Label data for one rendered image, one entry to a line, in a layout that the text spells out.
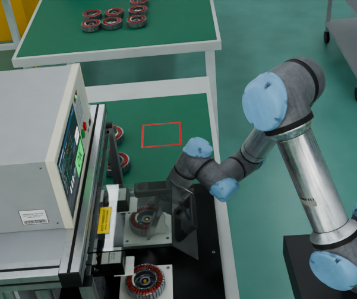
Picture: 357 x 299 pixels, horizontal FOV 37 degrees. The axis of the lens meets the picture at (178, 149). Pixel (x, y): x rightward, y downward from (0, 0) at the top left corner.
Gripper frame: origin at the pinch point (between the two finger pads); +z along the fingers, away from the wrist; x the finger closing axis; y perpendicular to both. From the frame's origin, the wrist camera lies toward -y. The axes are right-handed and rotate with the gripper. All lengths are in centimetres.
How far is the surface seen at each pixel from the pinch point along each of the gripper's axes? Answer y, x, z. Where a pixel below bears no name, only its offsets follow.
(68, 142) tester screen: -34, -19, -34
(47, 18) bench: -53, 182, 36
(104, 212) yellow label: -19.5, -22.7, -20.1
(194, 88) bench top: 19, 88, -6
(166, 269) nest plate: 6.0, -18.4, -2.2
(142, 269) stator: -1.3, -20.8, -2.0
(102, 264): -14.5, -27.1, -6.4
